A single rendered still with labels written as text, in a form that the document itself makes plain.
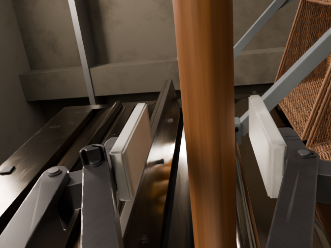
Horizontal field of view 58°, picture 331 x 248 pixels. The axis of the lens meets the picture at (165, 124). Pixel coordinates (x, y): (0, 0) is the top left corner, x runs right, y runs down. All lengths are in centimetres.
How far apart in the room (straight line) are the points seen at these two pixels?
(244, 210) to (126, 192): 23
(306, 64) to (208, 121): 40
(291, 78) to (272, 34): 280
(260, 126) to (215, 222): 7
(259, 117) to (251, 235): 20
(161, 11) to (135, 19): 29
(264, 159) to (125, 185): 7
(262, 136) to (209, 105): 3
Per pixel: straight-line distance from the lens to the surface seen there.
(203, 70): 15
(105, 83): 325
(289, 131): 17
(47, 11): 364
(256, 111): 18
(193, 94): 16
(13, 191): 127
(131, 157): 16
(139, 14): 331
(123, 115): 168
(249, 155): 122
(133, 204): 76
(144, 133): 19
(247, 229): 35
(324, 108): 116
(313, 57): 55
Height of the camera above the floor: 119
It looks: 9 degrees up
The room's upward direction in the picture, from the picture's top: 93 degrees counter-clockwise
